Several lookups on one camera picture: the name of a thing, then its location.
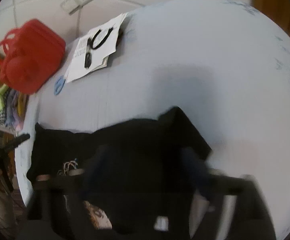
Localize red hard-shell handbag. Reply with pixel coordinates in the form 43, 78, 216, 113
0, 18, 66, 95

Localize black white checkered cloth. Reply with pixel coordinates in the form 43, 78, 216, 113
0, 109, 7, 126

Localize black pen with lanyard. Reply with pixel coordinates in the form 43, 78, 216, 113
84, 27, 114, 69

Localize floral blue bedsheet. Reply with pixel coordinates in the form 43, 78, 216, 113
23, 0, 290, 239

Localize blue folded cloth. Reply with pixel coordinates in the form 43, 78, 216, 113
5, 89, 17, 128

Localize white paper sheets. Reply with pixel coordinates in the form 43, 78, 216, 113
65, 13, 127, 83

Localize blue handled scissors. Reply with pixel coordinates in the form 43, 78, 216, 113
54, 76, 66, 95

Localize green folded cloth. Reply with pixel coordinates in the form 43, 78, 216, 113
0, 84, 11, 110

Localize yellow folded cloth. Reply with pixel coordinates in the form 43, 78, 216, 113
17, 93, 28, 118

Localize black t-shirt with print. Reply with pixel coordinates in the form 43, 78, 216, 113
27, 107, 211, 239

